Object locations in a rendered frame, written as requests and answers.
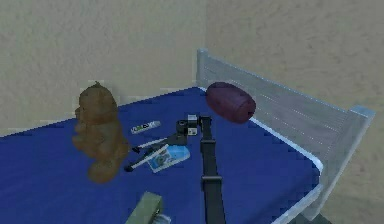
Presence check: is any dark red football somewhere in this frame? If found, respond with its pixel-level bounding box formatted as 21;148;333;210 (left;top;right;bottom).
205;81;257;125

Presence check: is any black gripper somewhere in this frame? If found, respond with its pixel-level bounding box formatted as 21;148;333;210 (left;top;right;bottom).
123;119;190;173

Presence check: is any blue bed with grey headboard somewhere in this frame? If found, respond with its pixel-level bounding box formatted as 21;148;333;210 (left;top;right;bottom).
0;48;377;224

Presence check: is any brown teddy bear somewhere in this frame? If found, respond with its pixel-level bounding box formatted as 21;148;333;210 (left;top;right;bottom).
71;80;131;185

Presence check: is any olive green box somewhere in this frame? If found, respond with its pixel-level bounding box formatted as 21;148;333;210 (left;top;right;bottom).
124;191;164;224

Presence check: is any white remote control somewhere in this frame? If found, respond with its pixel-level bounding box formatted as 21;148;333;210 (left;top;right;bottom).
130;120;162;135

